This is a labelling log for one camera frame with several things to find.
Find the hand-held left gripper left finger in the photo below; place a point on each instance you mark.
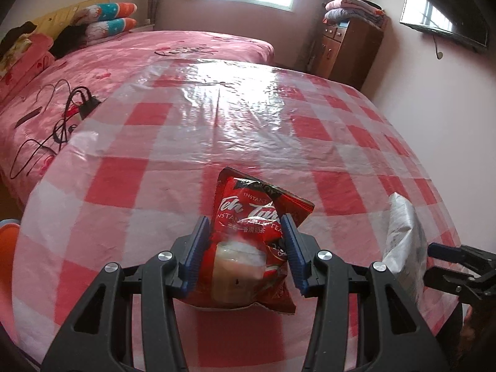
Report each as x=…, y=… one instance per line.
x=195, y=255

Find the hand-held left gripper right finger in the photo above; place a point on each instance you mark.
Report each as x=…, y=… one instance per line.
x=294, y=255

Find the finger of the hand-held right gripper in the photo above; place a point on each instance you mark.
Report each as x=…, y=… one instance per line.
x=445, y=250
x=449, y=279

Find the grey plastic mailing bag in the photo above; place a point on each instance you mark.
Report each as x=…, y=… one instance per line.
x=403, y=240

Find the red tea packet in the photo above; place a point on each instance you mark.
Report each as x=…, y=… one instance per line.
x=244, y=209

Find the red white checked tablecloth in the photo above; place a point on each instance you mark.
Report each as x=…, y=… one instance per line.
x=232, y=124

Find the black power adapter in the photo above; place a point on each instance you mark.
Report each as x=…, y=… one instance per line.
x=90, y=104

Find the orange plastic container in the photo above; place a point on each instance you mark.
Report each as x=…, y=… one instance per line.
x=7, y=244

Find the pink bed sheet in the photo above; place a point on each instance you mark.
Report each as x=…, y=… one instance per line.
x=135, y=58

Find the brown wooden cabinet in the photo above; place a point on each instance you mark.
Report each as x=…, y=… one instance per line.
x=356, y=54

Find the black clothing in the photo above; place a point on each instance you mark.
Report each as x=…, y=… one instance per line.
x=69, y=38

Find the folded blankets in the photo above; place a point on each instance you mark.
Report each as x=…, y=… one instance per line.
x=348, y=9

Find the pink folded quilt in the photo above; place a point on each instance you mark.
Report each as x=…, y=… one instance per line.
x=35, y=58

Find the yellow star print headboard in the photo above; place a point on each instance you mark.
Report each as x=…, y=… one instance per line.
x=58, y=15

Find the dark brown clothing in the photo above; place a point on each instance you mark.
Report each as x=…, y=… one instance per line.
x=19, y=31

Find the wall-mounted television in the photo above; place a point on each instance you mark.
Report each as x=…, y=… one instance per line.
x=465, y=7

